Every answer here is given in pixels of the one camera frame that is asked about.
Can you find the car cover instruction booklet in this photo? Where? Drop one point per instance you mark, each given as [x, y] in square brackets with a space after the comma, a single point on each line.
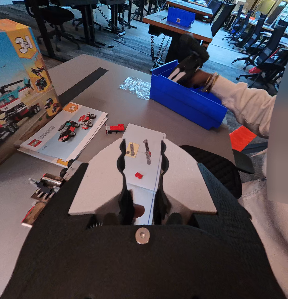
[48, 140]

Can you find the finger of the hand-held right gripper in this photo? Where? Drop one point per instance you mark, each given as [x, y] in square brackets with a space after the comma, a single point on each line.
[175, 72]
[184, 74]

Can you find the grey red lego assembly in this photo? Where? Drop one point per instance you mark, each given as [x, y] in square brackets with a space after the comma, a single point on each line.
[114, 128]

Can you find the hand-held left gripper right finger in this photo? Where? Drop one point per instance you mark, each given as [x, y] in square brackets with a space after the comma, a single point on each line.
[188, 186]

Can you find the open lego instruction booklet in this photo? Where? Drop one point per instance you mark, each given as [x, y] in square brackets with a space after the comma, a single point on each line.
[139, 133]

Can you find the black office chair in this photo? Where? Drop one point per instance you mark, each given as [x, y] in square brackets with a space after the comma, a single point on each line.
[57, 16]

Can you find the black chair armrest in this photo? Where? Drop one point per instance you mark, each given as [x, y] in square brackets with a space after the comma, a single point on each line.
[244, 161]

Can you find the orange red flat object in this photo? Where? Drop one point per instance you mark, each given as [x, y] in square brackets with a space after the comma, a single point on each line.
[242, 137]

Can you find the clear plastic bag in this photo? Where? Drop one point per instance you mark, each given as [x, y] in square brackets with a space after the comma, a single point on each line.
[134, 86]

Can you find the black quilted wrist pad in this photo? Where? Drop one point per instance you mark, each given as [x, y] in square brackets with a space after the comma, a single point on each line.
[216, 163]

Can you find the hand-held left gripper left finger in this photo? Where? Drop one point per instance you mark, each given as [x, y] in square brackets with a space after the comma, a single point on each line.
[99, 186]

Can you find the black red lego truck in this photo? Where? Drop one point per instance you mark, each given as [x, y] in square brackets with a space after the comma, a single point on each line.
[48, 184]

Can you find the person's right forearm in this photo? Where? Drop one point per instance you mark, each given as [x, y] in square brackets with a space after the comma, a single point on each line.
[246, 105]

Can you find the large blue plastic bin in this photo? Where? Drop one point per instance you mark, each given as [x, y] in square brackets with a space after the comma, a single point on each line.
[181, 102]

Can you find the lego set box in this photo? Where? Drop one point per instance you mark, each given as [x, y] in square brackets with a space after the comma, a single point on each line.
[18, 81]

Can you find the small red lego brick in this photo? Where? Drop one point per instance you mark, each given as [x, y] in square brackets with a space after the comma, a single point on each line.
[139, 175]

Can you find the wooden desk black legs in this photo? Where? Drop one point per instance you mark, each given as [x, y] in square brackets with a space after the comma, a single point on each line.
[193, 31]

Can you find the person's right hand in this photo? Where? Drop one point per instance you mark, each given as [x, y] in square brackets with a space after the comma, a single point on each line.
[201, 80]

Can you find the small blue bin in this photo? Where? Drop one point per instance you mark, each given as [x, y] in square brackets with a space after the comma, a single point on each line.
[181, 16]

